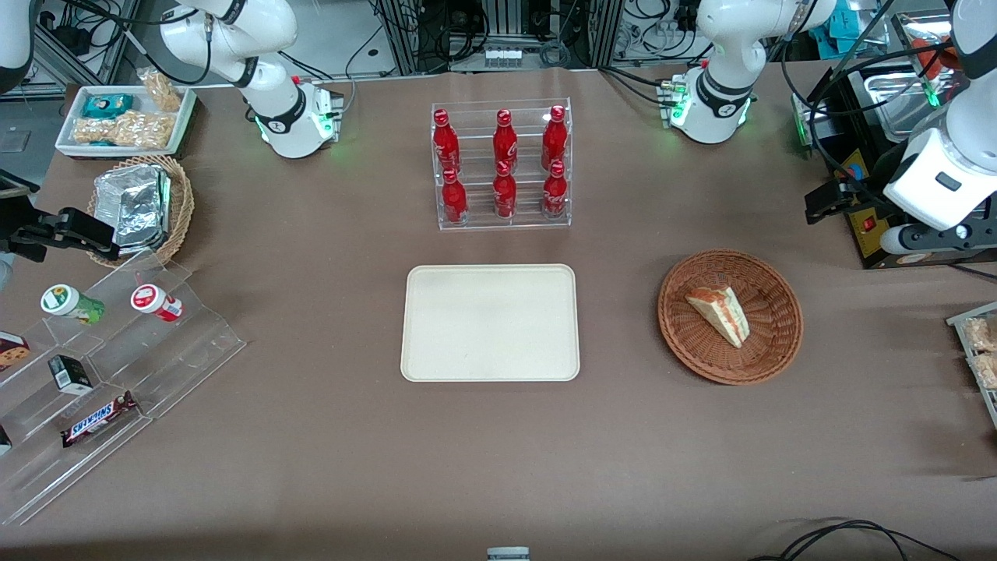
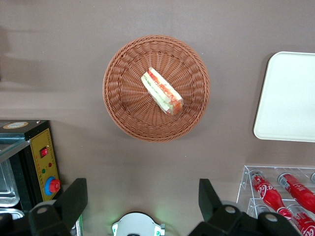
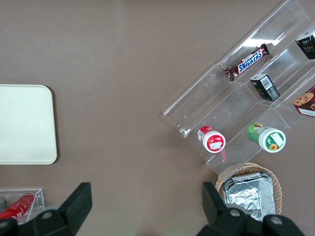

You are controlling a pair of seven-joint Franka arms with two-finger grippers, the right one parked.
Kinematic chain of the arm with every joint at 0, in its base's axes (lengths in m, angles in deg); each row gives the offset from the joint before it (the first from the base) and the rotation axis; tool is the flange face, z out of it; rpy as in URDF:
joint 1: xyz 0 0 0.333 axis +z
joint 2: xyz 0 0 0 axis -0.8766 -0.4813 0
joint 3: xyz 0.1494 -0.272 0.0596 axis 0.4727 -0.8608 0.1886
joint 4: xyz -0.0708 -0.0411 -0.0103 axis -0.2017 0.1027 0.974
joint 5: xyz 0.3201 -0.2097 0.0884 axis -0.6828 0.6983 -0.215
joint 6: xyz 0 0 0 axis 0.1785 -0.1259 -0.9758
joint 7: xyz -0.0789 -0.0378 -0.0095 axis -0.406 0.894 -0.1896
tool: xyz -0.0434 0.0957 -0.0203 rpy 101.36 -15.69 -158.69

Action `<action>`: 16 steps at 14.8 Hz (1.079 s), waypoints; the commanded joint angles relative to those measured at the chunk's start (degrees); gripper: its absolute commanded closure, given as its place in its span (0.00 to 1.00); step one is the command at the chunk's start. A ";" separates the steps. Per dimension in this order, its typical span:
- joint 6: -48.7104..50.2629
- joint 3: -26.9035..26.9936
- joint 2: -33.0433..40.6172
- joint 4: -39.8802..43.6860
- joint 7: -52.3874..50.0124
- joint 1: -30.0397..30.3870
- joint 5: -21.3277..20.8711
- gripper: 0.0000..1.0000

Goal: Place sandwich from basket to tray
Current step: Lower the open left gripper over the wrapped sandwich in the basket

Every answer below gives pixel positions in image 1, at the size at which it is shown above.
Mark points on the long clear peanut bag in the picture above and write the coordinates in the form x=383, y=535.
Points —
x=125, y=130

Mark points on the dark packet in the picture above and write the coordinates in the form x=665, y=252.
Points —
x=4, y=440

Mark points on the small black carton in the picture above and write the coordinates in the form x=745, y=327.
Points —
x=70, y=374

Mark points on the Snickers chocolate bar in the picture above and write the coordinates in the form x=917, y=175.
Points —
x=97, y=419

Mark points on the clear acrylic bottle rack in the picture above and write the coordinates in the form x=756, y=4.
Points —
x=530, y=222

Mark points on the red cola bottle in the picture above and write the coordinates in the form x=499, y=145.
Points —
x=505, y=144
x=505, y=195
x=454, y=201
x=554, y=195
x=554, y=140
x=445, y=144

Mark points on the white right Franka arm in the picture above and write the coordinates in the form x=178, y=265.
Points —
x=273, y=93

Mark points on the light tan wicker basket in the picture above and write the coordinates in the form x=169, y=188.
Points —
x=181, y=202

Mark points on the cream rectangular tray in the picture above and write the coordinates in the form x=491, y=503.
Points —
x=467, y=327

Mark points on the aluminium foil container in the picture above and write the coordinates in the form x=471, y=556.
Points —
x=132, y=206

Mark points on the red lidded cup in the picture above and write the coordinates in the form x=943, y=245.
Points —
x=156, y=301

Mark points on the clear bagged snack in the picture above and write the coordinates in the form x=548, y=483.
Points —
x=981, y=335
x=986, y=370

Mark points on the black food warmer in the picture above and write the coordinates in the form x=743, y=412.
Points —
x=872, y=241

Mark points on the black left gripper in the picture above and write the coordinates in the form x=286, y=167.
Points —
x=858, y=194

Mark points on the clear acrylic stepped stand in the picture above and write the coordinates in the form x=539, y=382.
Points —
x=187, y=351

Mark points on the small metal warmer pan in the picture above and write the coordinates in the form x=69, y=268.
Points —
x=896, y=101

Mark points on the triangular sandwich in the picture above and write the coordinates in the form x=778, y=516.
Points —
x=720, y=312

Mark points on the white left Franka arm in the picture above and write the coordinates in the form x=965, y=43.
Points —
x=716, y=47

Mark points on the brown round wicker basket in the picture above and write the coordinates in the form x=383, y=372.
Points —
x=701, y=354

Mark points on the brown cookie box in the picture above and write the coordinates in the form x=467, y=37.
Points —
x=12, y=352

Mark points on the grey device edge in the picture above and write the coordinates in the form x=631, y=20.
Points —
x=508, y=554

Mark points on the small clear peanut bag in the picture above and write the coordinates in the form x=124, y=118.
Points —
x=162, y=89

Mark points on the white snack tray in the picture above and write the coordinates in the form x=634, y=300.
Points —
x=70, y=136

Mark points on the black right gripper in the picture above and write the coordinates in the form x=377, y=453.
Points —
x=17, y=234

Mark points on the green lidded cup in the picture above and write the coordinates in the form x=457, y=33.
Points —
x=70, y=304

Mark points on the white power strip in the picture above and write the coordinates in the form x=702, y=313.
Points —
x=502, y=56

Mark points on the teal snack packet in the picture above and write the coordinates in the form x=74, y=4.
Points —
x=107, y=106

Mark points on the teal box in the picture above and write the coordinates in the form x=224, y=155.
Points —
x=853, y=23

